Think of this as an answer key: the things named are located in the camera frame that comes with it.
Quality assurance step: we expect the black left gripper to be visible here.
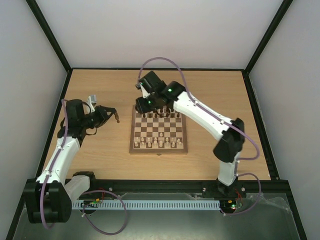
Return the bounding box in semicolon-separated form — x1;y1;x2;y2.
81;104;116;129

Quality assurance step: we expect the dark knight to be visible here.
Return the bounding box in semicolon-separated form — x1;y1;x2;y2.
114;112;120;123

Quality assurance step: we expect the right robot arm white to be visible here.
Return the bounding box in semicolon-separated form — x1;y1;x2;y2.
135;71;245;196

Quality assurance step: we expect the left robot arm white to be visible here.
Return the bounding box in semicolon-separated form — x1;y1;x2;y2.
22;95;119;230

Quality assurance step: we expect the wooden chess board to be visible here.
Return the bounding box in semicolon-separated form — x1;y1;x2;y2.
129;106;188;155

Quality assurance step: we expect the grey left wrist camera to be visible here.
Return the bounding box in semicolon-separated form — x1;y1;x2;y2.
87;94;97;113

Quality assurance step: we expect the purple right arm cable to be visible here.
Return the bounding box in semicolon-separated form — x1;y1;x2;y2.
137;57;262;216

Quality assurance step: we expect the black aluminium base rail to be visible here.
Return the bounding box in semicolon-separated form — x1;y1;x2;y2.
95;179;291;199

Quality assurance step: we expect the black frame post left rear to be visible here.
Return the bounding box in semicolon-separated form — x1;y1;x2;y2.
26;0;72;73

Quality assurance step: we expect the black frame post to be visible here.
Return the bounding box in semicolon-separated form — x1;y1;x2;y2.
242;0;293;76
26;0;72;73

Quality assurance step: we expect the light blue cable duct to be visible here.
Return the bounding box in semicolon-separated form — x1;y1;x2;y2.
85;200;221;211

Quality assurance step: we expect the black frame post right rear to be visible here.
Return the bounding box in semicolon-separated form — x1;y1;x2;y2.
242;0;293;76

